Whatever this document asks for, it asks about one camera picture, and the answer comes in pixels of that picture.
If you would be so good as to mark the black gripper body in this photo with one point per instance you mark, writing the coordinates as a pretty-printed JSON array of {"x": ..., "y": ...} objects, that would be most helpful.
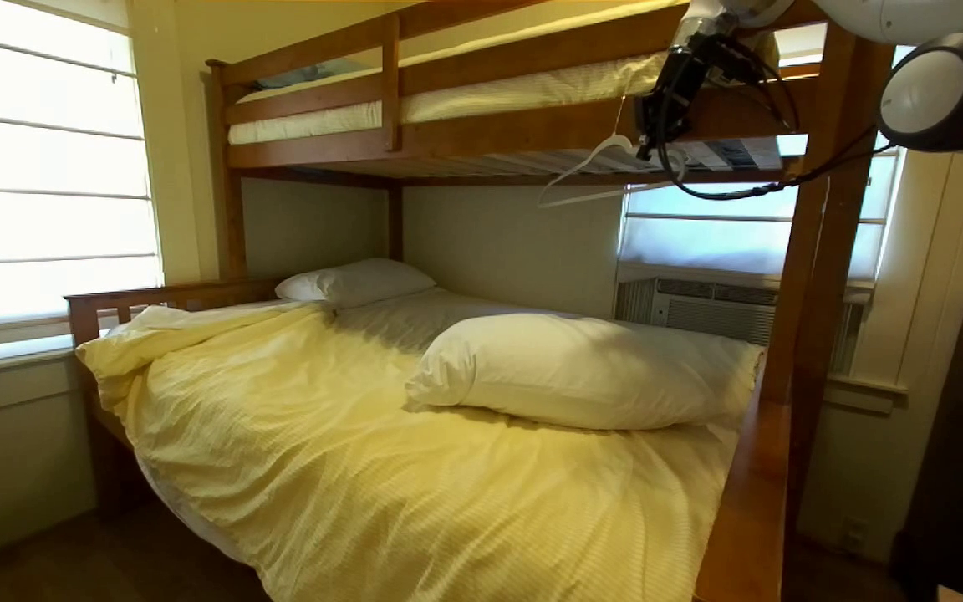
[{"x": 677, "y": 87}]

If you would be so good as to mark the white bunk mattress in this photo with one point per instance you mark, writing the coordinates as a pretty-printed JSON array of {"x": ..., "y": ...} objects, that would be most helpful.
[{"x": 525, "y": 95}]

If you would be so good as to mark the grey window air conditioner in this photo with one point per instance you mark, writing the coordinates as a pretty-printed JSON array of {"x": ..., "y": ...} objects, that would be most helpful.
[{"x": 683, "y": 307}]

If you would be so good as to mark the large white pillow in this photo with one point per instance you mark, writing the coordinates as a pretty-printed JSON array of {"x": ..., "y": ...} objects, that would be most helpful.
[{"x": 582, "y": 370}]

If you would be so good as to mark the small white pillow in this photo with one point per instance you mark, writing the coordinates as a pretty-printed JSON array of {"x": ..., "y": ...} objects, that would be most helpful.
[{"x": 359, "y": 281}]

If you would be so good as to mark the pale yellow blanket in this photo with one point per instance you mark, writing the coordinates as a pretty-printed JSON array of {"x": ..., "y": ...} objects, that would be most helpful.
[{"x": 337, "y": 471}]

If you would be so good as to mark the window with white blinds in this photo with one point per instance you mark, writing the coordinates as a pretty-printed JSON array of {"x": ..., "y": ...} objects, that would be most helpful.
[{"x": 36, "y": 221}]

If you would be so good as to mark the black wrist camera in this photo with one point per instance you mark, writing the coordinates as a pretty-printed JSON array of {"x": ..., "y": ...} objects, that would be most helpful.
[{"x": 726, "y": 56}]

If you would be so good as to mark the window behind bed post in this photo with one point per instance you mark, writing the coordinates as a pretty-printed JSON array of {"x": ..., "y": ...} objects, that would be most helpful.
[{"x": 704, "y": 230}]

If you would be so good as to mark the brown wooden bunk bed frame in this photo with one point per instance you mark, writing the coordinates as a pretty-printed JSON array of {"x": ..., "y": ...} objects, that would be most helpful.
[{"x": 502, "y": 132}]

